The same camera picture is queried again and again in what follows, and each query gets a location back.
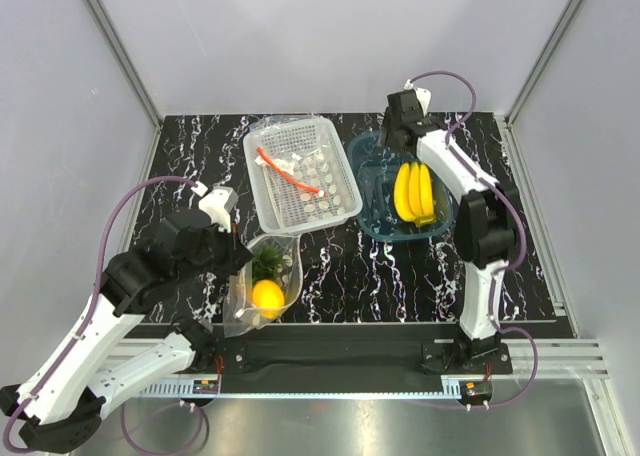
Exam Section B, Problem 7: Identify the aluminium frame post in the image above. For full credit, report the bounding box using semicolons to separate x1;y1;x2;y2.
504;0;601;127
73;0;164;132

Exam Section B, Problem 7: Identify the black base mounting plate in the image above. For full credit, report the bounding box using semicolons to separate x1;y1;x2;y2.
214;323;513;398

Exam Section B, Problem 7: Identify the right aluminium frame post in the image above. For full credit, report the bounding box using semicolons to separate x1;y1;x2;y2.
504;0;601;127

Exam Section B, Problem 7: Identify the yellow toy lemon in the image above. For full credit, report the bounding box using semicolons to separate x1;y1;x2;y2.
251;279;285;319

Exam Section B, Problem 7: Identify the teal transparent plastic tub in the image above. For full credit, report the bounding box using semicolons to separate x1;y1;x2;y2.
347;131;457;243

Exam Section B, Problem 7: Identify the orange toy pineapple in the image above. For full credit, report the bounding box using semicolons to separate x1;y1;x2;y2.
251;243;290;283

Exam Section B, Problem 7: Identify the orange zipper clear bag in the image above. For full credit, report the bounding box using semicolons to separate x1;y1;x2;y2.
248;113;351;222

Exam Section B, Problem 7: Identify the aluminium front rail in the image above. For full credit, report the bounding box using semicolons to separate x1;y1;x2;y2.
64;338;611;400

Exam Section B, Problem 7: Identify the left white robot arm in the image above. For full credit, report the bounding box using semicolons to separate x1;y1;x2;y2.
1;208;252;454

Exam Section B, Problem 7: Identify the clear dotted zip bag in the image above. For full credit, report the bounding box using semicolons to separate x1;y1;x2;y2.
222;234;303;338

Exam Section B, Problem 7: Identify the left aluminium frame post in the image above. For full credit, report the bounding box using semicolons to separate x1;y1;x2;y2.
73;0;164;132

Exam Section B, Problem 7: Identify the white perforated plastic basket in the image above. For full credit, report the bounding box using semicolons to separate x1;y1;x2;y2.
242;115;364;238

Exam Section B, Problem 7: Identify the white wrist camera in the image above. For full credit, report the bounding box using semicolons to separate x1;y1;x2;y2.
191;181;238;233
404;79;432;116

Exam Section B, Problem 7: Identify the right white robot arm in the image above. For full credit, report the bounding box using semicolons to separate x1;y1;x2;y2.
381;88;526;373

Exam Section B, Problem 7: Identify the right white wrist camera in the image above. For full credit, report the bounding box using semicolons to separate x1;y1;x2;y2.
404;79;432;116

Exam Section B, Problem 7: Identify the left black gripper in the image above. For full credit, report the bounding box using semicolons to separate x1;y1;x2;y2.
177;216;254;282

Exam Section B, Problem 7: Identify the yellow toy banana bunch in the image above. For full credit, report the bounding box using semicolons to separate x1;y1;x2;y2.
393;162;437;228

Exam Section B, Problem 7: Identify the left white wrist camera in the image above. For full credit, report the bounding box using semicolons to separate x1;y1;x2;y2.
191;181;238;233

